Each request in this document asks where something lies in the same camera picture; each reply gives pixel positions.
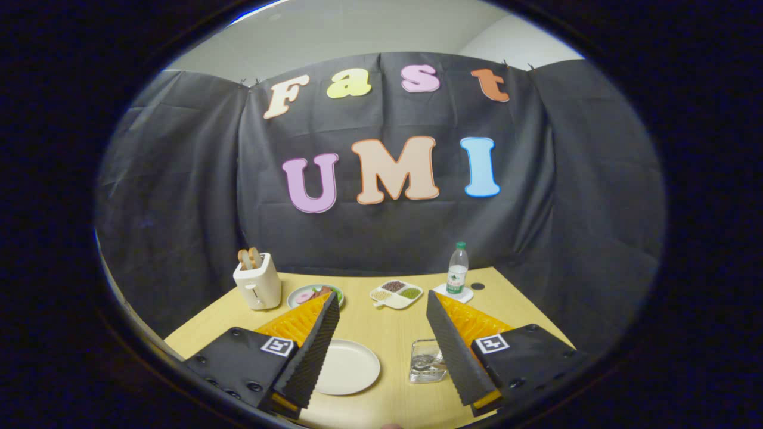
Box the metal wire cutlery rack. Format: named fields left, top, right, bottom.
left=409, top=339, right=448, bottom=384

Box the pale green food plate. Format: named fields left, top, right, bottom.
left=287, top=284, right=345, bottom=309

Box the white square coaster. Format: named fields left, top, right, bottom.
left=432, top=283, right=474, bottom=304

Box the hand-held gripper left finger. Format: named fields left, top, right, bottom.
left=182, top=291, right=342, bottom=419

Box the white divided bean dish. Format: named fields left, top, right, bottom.
left=369, top=280, right=424, bottom=310

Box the large white plate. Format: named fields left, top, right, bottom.
left=314, top=339, right=381, bottom=396

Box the white toaster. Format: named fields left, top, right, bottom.
left=232, top=253, right=283, bottom=310

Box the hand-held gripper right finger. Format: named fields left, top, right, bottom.
left=426, top=290, right=597, bottom=418

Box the clear water bottle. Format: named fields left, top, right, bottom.
left=446, top=241, right=469, bottom=295

